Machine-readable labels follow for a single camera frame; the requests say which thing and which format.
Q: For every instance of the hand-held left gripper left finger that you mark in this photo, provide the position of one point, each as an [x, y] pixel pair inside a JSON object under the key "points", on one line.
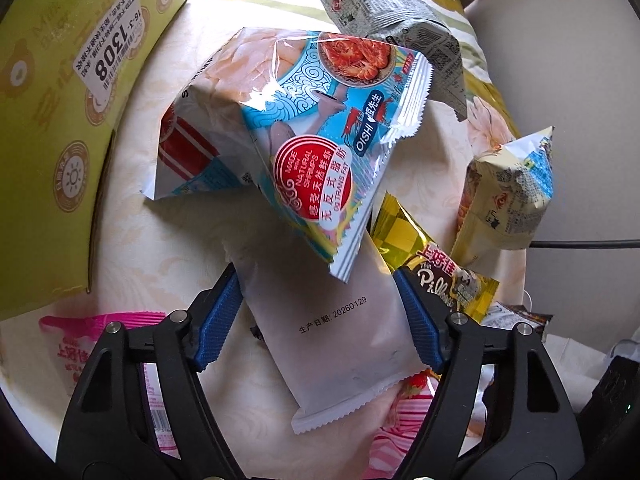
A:
{"points": [[220, 320]]}

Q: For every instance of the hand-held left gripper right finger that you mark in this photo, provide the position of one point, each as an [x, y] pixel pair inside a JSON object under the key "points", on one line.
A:
{"points": [[420, 325]]}

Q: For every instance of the gold snack packet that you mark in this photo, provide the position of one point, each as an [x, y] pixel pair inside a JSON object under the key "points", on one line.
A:
{"points": [[435, 265]]}

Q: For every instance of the plain white snack packet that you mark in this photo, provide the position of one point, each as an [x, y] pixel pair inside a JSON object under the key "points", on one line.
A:
{"points": [[325, 340]]}

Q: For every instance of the green cardboard box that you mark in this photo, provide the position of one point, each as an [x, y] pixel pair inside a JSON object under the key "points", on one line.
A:
{"points": [[50, 110]]}

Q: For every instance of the cream patterned cloth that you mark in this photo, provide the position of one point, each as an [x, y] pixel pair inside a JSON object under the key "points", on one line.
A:
{"points": [[140, 240]]}

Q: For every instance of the pink striped snack packet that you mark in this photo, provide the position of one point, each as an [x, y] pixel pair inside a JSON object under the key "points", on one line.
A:
{"points": [[400, 440]]}

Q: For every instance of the cream yellow snack packet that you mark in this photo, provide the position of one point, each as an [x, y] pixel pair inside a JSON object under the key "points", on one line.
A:
{"points": [[505, 200]]}

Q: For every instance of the blue shrimp chips bag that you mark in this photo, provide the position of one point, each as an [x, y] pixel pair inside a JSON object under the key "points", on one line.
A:
{"points": [[300, 125]]}

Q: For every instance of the grey white snack packet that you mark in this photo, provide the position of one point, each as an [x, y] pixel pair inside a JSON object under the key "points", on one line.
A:
{"points": [[400, 25]]}

